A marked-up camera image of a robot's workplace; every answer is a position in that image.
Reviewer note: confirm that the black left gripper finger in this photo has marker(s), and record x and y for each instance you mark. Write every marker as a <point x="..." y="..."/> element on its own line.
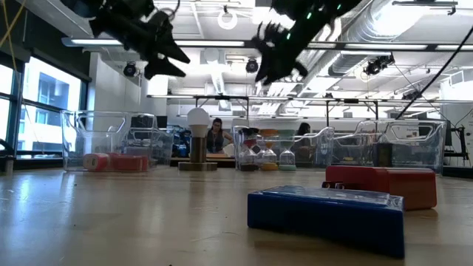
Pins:
<point x="175" y="50"/>
<point x="162" y="70"/>

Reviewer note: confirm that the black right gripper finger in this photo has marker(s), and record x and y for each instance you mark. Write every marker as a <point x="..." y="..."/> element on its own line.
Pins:
<point x="297" y="70"/>
<point x="268" y="72"/>

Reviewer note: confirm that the clear plastic bin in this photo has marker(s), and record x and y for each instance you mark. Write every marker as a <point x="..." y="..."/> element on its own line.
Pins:
<point x="74" y="140"/>
<point x="318" y="151"/>
<point x="414" y="155"/>

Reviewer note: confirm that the lavender charger block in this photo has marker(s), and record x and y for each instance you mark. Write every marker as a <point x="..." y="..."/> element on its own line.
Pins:
<point x="136" y="151"/>

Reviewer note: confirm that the orange sand timer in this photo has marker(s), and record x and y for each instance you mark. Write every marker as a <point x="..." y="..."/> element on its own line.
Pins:
<point x="269" y="159"/>

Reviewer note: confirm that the teal sand timer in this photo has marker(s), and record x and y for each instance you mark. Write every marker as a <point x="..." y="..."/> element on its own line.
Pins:
<point x="287" y="159"/>

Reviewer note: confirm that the black-capped red sand timer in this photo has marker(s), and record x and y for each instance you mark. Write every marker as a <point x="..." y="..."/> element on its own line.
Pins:
<point x="248" y="159"/>

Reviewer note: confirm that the pink small charger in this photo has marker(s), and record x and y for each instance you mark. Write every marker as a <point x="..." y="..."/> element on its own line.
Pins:
<point x="97" y="162"/>

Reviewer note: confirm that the blue digital timer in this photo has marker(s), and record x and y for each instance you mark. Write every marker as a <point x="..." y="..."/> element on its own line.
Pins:
<point x="325" y="225"/>

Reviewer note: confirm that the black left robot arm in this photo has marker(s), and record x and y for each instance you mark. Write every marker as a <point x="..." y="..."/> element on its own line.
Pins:
<point x="77" y="5"/>

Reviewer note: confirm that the white ceiling pipes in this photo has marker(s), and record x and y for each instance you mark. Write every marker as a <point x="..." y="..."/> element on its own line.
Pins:
<point x="281" y="88"/>

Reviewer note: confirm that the long ceiling light strip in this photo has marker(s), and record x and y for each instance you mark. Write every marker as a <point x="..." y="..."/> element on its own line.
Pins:
<point x="214" y="43"/>

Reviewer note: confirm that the person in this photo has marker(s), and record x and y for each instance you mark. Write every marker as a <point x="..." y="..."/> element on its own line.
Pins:
<point x="216" y="138"/>
<point x="303" y="129"/>

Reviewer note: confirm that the white bulb brass lamp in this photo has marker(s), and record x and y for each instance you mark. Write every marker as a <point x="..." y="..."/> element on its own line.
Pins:
<point x="198" y="147"/>

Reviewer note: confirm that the large window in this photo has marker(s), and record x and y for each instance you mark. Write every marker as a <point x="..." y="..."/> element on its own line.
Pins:
<point x="51" y="103"/>

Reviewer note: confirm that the black slanted bar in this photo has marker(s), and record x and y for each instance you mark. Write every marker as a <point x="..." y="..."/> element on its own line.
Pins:
<point x="5" y="146"/>

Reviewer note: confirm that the black tripod stand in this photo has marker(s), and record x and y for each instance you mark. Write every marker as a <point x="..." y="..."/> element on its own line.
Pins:
<point x="462" y="144"/>

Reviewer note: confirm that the black ceiling camera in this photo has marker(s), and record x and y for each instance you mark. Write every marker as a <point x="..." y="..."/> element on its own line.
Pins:
<point x="377" y="64"/>
<point x="252" y="65"/>
<point x="130" y="69"/>
<point x="412" y="95"/>

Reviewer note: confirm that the black background frame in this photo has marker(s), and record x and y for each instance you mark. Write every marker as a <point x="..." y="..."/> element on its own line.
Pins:
<point x="221" y="97"/>

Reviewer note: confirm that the silver ventilation duct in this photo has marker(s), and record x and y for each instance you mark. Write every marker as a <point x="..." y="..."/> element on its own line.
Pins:
<point x="354" y="55"/>

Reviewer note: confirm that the white short post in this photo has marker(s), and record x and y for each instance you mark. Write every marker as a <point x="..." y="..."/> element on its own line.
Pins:
<point x="8" y="166"/>

